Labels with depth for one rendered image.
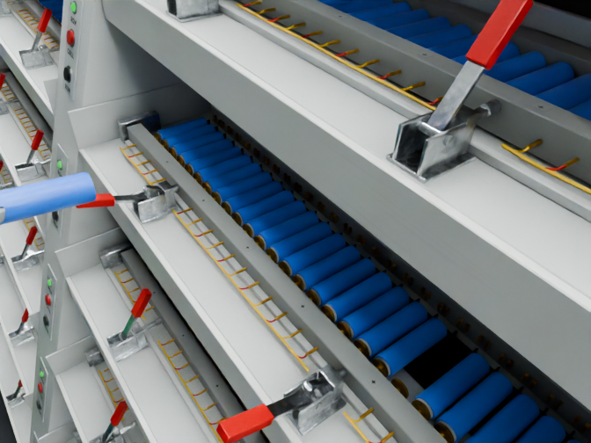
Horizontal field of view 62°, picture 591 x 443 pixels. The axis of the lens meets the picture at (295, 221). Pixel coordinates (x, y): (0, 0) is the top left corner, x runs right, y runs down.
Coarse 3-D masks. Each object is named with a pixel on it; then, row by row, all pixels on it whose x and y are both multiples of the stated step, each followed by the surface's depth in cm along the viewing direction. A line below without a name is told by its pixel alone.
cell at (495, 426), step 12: (516, 396) 35; (528, 396) 34; (504, 408) 34; (516, 408) 34; (528, 408) 34; (492, 420) 33; (504, 420) 33; (516, 420) 33; (528, 420) 33; (480, 432) 32; (492, 432) 32; (504, 432) 32; (516, 432) 33
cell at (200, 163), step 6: (222, 150) 57; (228, 150) 57; (234, 150) 57; (240, 150) 57; (204, 156) 56; (210, 156) 55; (216, 156) 56; (222, 156) 56; (228, 156) 56; (234, 156) 57; (192, 162) 54; (198, 162) 55; (204, 162) 55; (210, 162) 55; (216, 162) 56; (192, 168) 55; (198, 168) 54
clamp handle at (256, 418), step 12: (288, 396) 33; (300, 396) 33; (312, 396) 33; (252, 408) 31; (264, 408) 31; (276, 408) 32; (288, 408) 32; (228, 420) 30; (240, 420) 30; (252, 420) 30; (264, 420) 30; (228, 432) 29; (240, 432) 29; (252, 432) 30
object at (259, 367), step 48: (144, 96) 60; (192, 96) 64; (96, 144) 60; (144, 240) 48; (192, 240) 48; (192, 288) 43; (240, 336) 40; (240, 384) 38; (288, 384) 36; (288, 432) 34; (336, 432) 34; (576, 432) 34
